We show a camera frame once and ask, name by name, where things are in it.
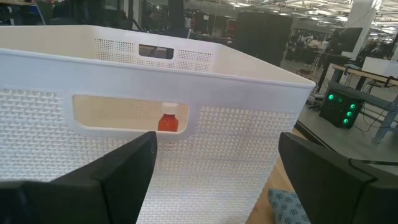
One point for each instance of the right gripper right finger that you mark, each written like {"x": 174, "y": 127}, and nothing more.
{"x": 326, "y": 186}

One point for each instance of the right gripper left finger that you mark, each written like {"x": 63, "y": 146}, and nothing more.
{"x": 118, "y": 180}

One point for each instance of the orange bottle white cap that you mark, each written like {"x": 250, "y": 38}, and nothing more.
{"x": 168, "y": 123}

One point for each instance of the white woven plastic basket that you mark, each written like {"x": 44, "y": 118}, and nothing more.
{"x": 217, "y": 93}

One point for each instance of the blue patterned cloth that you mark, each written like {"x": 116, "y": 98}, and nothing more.
{"x": 286, "y": 208}

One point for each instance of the black computer tower green lights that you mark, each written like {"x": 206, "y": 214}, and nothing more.
{"x": 335, "y": 112}

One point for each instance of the wooden top desk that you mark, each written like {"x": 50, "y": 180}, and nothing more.
{"x": 367, "y": 74}

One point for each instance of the white panel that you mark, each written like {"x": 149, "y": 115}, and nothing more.
{"x": 379, "y": 67}

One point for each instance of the black computer monitor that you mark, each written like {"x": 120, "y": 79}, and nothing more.
{"x": 348, "y": 40}

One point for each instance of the black tall cabinet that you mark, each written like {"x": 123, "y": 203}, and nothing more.
{"x": 262, "y": 37}

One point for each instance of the black aluminium table frame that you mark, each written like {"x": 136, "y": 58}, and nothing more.
{"x": 314, "y": 137}

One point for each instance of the grey metal desk frame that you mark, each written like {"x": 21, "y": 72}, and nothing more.
{"x": 382, "y": 104}

